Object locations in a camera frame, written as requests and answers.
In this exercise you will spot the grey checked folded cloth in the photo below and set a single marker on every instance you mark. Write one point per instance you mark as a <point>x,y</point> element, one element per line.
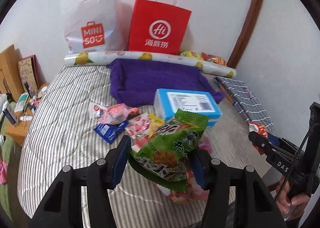
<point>247,105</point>

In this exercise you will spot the patterned book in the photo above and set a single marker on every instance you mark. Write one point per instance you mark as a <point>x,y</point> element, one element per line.
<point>28,73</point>

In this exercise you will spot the brown wooden door frame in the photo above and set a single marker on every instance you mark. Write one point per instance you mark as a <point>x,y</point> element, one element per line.
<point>245,34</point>

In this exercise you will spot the white Miniso plastic bag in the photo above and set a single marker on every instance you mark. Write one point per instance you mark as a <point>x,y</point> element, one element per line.
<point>93,25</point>

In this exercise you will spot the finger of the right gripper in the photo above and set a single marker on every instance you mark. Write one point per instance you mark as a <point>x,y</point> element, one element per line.
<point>282,143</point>
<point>261,144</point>

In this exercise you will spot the person's right hand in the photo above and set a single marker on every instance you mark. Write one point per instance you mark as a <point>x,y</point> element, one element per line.
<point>293,208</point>

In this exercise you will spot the purple towel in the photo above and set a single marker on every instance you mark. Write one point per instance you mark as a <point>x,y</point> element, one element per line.
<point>134,82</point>

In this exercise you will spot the yellow chips bag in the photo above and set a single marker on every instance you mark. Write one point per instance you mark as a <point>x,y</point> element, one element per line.
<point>191,54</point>

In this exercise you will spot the small red snack pack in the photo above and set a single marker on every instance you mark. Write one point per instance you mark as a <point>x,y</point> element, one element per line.
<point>261,130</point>

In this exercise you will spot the yellow crispy snack pack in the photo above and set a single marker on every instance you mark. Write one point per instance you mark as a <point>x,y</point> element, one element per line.
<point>154,124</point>

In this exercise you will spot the lemon print rolled mat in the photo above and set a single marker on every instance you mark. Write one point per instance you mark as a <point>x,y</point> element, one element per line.
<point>107,57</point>

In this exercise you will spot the dark blue snack pack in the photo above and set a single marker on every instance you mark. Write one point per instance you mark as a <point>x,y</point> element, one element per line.
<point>109,133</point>

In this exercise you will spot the wooden bedside table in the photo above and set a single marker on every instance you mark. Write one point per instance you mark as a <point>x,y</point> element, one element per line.
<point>18,133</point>

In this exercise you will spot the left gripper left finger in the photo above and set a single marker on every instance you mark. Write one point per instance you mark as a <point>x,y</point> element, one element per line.
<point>61,204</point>

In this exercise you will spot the red Haidilao paper bag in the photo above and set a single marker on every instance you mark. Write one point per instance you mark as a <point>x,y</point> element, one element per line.
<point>158,27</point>

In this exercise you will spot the blue tissue pack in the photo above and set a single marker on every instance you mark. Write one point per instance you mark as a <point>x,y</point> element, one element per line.
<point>168,101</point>

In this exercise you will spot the pink snack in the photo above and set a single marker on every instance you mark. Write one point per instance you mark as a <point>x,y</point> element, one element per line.
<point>117,114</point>

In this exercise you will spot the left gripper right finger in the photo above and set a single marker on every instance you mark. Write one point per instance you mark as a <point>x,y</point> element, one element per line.
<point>254,205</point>

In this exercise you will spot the orange chips bag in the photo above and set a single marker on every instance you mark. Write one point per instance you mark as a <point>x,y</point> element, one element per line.
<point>213,59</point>

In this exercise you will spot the white red small sachet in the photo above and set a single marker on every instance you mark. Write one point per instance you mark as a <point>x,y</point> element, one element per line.
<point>95,110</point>

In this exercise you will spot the white red lychee jelly pack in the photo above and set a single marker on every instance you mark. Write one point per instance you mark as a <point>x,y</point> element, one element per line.
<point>138,129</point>

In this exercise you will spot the green triangular snack pack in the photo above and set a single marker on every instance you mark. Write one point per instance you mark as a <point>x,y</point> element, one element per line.
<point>161,159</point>

